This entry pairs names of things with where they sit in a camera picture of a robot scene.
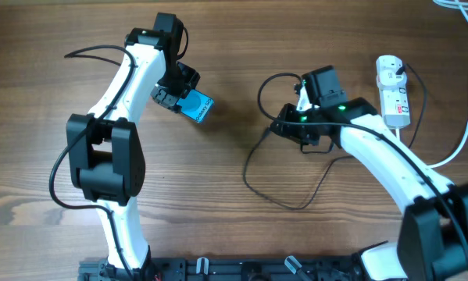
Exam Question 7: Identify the white power strip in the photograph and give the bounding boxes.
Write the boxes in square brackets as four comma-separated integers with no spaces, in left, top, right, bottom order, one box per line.
[376,55,411,130]

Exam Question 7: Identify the white charger plug adapter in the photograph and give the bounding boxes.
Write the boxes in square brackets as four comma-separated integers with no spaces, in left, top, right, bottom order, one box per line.
[376,64,407,90]

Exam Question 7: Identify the turquoise screen smartphone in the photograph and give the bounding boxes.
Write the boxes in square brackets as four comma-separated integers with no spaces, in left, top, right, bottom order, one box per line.
[177,90,214,123]

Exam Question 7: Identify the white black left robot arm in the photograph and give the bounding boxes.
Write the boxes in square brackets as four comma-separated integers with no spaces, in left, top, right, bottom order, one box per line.
[48,12,214,280]

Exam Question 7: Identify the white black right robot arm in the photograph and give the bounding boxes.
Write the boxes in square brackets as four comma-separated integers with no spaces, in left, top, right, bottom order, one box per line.
[269,66,468,280]

